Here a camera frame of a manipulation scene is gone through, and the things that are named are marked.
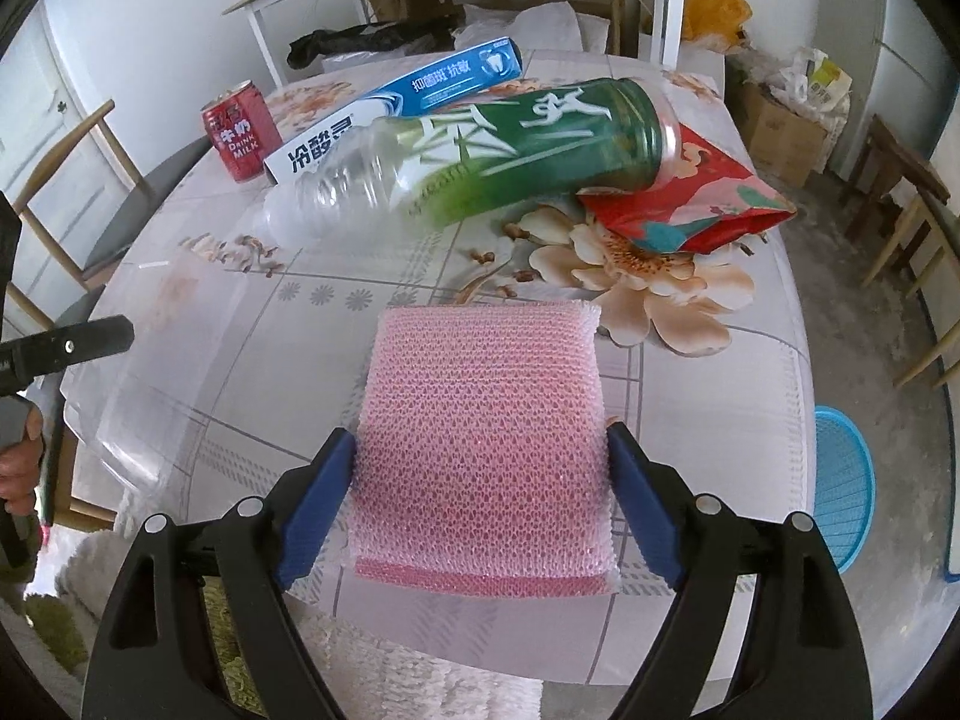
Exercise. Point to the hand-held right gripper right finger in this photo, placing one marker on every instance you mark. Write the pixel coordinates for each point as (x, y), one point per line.
(645, 510)

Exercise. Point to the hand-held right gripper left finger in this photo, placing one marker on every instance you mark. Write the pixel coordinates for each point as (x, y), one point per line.
(315, 510)

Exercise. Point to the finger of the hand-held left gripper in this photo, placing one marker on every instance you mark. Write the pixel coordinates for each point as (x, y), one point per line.
(67, 349)
(9, 255)

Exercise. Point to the pink mesh sponge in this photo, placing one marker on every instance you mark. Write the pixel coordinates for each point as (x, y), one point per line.
(480, 427)

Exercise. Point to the blue plastic basket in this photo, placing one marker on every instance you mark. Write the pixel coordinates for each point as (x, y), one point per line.
(844, 487)

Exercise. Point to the red milk can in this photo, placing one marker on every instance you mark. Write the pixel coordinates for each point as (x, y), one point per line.
(236, 139)

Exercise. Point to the red snack bag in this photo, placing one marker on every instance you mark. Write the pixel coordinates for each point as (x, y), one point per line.
(705, 195)

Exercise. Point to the green label plastic bottle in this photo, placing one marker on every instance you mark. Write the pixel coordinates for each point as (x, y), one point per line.
(525, 150)

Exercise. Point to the blue white toothpaste box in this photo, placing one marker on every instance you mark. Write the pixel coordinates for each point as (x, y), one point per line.
(435, 79)

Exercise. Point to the person's left hand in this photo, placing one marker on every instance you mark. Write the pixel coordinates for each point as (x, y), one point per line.
(15, 476)

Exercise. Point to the white panel door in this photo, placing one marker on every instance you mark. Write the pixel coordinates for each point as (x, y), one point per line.
(45, 127)

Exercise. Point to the wooden chair grey seat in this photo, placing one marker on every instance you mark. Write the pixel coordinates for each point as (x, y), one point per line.
(142, 195)

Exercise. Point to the floral tablecloth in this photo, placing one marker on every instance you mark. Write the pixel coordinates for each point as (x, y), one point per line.
(225, 360)

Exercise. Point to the olive shaggy rug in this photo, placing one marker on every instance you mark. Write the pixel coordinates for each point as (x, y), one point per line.
(64, 626)

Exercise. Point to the wooden chair dark seat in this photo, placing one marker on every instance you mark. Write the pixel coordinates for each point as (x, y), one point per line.
(911, 217)

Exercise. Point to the cardboard box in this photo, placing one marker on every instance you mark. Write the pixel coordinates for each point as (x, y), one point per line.
(780, 135)

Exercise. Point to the black cloth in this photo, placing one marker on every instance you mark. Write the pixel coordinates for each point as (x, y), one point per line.
(352, 41)

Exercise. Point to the dark wooden stool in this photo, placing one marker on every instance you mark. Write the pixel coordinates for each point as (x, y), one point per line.
(900, 157)

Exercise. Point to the white green sack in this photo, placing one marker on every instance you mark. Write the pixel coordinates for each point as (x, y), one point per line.
(829, 79)

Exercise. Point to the white pillow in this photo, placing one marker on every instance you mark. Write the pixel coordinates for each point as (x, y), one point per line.
(555, 22)

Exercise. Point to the yellow plastic bag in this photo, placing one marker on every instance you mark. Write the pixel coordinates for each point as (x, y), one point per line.
(712, 11)

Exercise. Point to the white desk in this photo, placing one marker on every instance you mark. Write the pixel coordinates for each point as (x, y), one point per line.
(673, 7)

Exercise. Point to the silver refrigerator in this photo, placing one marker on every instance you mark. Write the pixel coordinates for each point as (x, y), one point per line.
(915, 52)

